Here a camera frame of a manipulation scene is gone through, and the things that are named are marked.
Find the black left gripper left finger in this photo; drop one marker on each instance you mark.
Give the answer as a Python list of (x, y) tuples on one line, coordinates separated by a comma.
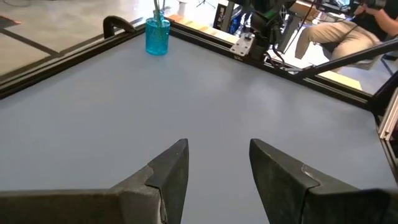
[(93, 208)]

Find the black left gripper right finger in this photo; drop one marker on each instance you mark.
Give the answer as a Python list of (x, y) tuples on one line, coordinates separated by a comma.
[(311, 202)]

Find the orange artificial flower stem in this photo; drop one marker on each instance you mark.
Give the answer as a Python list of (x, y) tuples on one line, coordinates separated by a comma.
[(157, 14)]

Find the blue textured glass vase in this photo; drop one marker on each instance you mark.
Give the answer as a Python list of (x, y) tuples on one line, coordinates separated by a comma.
[(157, 40)]

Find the silver aluminium extrusion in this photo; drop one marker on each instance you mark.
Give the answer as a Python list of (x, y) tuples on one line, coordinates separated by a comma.
[(390, 121)]

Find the black diagonal strut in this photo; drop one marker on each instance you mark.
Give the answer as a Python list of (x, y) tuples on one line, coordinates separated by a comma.
[(357, 57)]

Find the person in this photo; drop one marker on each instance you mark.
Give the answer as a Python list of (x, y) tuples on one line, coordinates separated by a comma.
[(335, 34)]

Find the silver metal mounting plate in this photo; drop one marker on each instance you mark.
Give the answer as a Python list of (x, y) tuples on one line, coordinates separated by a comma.
[(242, 46)]

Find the black clamp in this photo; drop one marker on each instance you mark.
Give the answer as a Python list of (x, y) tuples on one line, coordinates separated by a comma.
[(113, 20)]

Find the black table edge rail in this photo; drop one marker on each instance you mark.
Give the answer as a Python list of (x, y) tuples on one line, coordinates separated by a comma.
[(335, 90), (62, 59)]

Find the black frame post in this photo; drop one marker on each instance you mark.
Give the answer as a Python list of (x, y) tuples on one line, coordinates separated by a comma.
[(384, 93)]

